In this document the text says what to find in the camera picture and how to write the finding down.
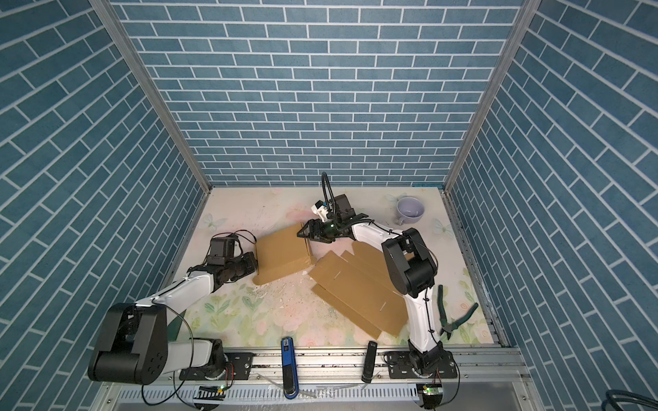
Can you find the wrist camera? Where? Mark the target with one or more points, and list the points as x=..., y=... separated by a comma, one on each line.
x=224, y=249
x=332, y=208

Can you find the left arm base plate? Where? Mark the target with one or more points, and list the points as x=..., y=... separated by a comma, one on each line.
x=235, y=367

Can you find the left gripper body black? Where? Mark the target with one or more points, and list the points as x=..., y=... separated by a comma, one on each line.
x=240, y=266

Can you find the cardboard box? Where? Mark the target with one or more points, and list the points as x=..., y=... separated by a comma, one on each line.
x=281, y=254

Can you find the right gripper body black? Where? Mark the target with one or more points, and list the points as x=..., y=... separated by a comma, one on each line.
x=327, y=231

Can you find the aluminium front rail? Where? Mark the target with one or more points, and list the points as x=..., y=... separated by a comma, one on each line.
x=333, y=365

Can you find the lavender ceramic cup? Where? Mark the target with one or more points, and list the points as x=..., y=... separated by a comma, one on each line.
x=409, y=210

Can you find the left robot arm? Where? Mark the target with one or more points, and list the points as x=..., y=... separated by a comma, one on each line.
x=133, y=347

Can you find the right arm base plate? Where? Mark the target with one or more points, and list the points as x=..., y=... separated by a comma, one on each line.
x=438, y=363

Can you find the blue black handheld tool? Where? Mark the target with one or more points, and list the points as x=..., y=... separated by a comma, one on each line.
x=289, y=370

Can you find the dark green flat object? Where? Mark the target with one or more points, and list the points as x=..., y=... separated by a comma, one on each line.
x=178, y=328

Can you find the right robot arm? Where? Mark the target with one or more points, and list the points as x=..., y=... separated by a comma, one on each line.
x=411, y=267

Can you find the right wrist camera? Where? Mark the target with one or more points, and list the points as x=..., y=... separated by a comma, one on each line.
x=332, y=208

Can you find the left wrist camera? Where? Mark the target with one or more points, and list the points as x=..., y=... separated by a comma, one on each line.
x=224, y=249

